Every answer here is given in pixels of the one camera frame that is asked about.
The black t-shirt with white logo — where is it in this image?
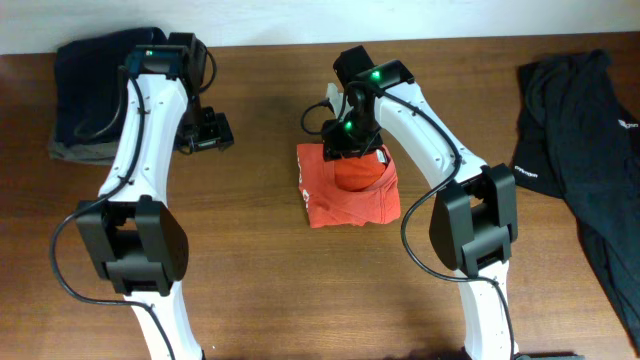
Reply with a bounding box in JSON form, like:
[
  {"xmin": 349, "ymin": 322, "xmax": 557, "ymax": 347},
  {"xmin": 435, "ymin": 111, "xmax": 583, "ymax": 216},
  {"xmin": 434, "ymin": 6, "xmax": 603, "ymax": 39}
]
[{"xmin": 511, "ymin": 49, "xmax": 639, "ymax": 345}]

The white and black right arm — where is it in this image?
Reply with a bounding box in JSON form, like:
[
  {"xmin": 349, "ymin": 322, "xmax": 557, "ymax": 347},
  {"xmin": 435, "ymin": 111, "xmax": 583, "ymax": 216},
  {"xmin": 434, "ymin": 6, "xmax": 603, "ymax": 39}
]
[{"xmin": 321, "ymin": 46, "xmax": 519, "ymax": 359}]

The folded grey garment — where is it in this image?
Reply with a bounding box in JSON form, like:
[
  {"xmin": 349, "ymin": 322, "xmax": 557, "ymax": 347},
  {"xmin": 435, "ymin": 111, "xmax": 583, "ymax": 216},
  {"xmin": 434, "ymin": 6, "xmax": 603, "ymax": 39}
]
[{"xmin": 47, "ymin": 140, "xmax": 119, "ymax": 166}]

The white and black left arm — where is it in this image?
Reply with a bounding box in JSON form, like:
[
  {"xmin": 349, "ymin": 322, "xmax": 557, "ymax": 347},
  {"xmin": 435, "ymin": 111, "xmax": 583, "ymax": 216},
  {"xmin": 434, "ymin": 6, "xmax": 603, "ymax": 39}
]
[{"xmin": 69, "ymin": 33, "xmax": 234, "ymax": 359}]

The orange t-shirt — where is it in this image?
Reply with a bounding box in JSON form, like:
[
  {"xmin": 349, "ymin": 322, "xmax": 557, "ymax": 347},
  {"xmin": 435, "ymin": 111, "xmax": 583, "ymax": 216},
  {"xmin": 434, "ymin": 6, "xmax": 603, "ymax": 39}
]
[{"xmin": 296, "ymin": 143, "xmax": 401, "ymax": 228}]

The folded navy blue garment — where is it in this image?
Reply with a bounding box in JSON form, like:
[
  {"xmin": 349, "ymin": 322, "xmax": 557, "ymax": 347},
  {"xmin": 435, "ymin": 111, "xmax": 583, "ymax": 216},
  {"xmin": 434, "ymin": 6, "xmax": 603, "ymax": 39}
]
[{"xmin": 54, "ymin": 27, "xmax": 167, "ymax": 147}]

